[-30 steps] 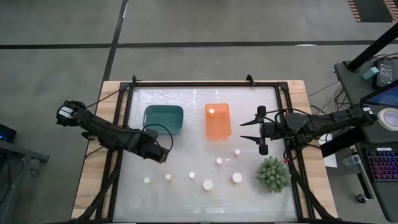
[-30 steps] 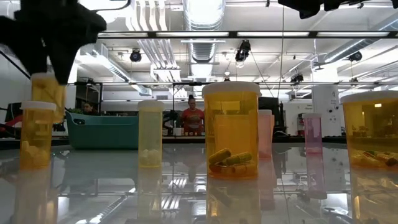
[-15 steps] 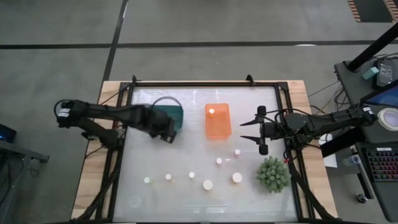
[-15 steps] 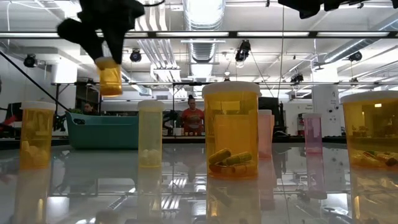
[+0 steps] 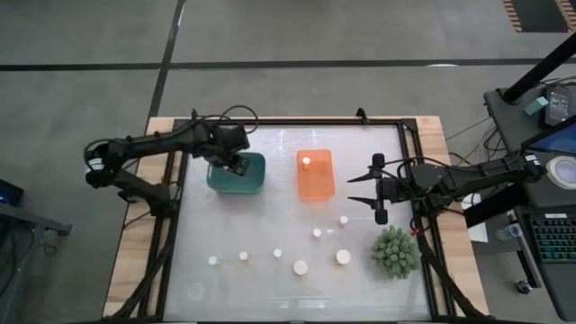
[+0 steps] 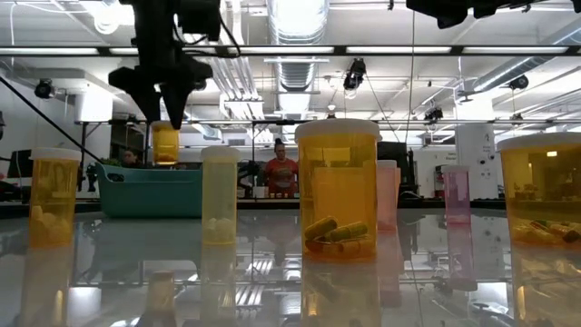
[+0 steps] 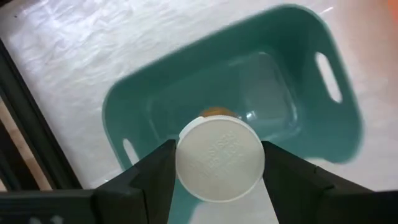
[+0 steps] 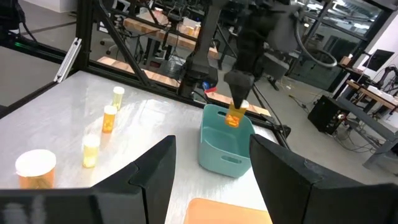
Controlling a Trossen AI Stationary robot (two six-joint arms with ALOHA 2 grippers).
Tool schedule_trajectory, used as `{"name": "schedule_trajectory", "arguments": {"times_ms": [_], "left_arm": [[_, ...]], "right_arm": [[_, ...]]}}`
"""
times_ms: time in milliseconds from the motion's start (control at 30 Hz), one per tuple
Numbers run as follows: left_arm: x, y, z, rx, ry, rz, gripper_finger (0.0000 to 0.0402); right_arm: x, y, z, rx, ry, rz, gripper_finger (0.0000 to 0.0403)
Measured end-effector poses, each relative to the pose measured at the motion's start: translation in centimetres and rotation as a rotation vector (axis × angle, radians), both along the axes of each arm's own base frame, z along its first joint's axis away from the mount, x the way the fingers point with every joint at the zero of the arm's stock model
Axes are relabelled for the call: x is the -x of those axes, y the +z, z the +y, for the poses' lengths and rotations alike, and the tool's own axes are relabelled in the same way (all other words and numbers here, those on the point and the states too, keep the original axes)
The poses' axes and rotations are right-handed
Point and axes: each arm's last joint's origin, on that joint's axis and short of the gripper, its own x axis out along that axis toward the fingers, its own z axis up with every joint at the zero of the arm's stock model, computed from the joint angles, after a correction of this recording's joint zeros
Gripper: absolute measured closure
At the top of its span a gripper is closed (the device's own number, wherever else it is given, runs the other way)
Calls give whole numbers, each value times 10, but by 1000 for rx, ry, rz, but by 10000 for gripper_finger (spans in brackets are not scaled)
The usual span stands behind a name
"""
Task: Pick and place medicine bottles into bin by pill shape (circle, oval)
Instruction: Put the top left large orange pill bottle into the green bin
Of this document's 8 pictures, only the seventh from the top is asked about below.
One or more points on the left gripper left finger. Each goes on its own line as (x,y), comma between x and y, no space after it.
(146,186)

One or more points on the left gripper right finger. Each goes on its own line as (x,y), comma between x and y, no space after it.
(298,193)

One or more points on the large white-capped medicine bottle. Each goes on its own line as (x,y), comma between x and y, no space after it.
(217,158)

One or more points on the teal plastic bin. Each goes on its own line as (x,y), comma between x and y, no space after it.
(217,77)

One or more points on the white plastic table sheet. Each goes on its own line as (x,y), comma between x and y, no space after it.
(77,62)

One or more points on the black metal table frame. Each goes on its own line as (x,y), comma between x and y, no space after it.
(31,124)

